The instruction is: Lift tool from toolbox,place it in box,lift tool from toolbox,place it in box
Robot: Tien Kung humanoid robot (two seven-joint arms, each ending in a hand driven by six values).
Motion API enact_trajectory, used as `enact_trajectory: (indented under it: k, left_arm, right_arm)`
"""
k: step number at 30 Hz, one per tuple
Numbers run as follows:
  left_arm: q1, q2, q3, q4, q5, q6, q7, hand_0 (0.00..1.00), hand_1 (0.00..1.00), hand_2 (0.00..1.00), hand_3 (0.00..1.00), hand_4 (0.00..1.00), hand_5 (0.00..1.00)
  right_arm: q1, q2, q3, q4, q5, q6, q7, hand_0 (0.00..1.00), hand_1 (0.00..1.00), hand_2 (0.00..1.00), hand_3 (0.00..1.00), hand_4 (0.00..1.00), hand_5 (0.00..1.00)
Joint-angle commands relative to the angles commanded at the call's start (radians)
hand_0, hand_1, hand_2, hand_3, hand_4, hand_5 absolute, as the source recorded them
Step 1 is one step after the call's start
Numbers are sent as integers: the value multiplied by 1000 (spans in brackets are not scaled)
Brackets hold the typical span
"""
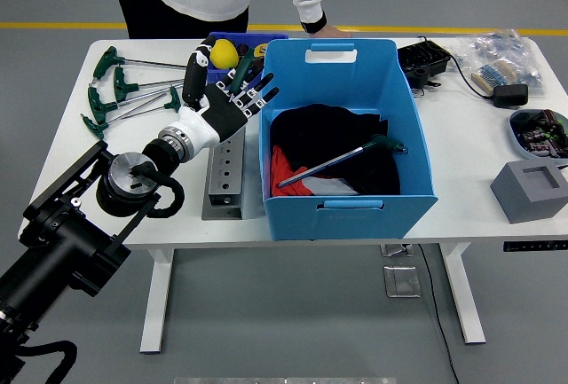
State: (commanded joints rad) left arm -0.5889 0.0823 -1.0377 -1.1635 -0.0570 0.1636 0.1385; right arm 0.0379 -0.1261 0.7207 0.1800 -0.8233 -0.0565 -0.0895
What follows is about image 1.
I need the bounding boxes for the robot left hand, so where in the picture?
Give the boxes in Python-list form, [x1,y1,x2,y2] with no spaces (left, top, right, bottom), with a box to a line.
[177,34,281,151]

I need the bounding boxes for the person's left hand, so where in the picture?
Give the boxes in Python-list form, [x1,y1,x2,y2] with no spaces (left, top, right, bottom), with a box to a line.
[317,24,354,40]

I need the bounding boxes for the medium green T-handle hex wrench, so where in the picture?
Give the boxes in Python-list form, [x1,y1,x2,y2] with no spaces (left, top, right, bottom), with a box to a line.
[228,51,256,106]

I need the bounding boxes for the grey metal wrench rack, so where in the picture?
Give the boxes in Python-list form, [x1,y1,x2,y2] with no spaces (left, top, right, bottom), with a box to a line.
[201,129,247,222]

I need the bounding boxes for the large green T-handle hex wrench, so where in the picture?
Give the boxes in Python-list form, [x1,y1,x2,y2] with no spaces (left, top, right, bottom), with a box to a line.
[277,133,410,189]

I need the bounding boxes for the large light blue box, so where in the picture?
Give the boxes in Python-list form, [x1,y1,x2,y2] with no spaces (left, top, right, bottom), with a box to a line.
[259,37,440,242]

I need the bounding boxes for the black wrist watch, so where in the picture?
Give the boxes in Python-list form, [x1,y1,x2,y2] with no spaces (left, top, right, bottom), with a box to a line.
[300,11,328,35]

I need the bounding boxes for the small dark blue bin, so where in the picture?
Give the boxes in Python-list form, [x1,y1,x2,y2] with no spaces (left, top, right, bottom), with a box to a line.
[206,31,290,89]

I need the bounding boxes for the yellow lemon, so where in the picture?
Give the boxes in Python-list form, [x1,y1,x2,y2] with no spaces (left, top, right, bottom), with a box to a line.
[209,38,241,70]

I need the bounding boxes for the red cloth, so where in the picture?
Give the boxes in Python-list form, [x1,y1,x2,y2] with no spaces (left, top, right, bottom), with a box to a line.
[271,144,319,197]

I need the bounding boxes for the black plastic tray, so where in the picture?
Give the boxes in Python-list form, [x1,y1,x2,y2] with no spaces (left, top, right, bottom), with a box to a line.
[398,40,453,90]

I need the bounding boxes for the black cloth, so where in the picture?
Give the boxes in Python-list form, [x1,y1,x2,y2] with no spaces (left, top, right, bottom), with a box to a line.
[270,103,403,197]

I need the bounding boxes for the white grey cloth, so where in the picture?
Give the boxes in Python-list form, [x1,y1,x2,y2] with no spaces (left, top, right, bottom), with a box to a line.
[305,175,360,196]

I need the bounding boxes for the beige resistor strip bundle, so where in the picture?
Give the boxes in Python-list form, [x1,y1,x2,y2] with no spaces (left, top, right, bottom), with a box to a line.
[470,59,519,96]

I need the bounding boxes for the clear plastic component bags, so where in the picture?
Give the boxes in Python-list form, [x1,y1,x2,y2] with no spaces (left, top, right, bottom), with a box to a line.
[450,28,547,99]

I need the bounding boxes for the black power adapter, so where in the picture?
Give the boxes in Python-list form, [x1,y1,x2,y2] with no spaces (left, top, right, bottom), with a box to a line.
[492,84,530,109]

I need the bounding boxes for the white table leg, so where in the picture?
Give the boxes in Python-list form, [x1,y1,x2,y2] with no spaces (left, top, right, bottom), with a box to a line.
[438,242,487,345]
[139,248,175,355]

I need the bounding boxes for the light blue plate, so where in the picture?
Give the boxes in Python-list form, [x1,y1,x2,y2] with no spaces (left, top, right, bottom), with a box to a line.
[508,108,568,161]

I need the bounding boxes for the small metal floor plate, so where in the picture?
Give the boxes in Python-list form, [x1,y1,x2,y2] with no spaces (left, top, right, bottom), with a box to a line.
[380,244,414,257]

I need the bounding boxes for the pile of electronic parts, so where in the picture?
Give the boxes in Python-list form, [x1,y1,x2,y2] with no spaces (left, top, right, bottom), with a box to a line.
[510,109,568,158]

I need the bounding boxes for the large metal floor plate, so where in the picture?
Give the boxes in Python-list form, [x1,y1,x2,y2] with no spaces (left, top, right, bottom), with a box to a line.
[383,265,422,299]

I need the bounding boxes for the grey block with square recess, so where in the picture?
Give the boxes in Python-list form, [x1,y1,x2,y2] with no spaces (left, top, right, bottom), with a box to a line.
[489,160,568,224]

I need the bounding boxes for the black table control panel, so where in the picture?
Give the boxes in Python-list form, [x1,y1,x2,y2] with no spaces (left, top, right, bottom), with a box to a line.
[503,239,568,253]

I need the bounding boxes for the long green T-handle hex wrench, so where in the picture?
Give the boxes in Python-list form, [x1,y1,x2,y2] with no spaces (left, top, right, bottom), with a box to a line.
[91,45,190,83]

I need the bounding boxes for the black adapter cord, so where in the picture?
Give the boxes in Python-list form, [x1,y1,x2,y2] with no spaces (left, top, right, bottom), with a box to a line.
[416,35,496,101]

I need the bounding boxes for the black floor cable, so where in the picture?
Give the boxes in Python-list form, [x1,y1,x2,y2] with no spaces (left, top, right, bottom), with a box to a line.
[416,244,461,384]

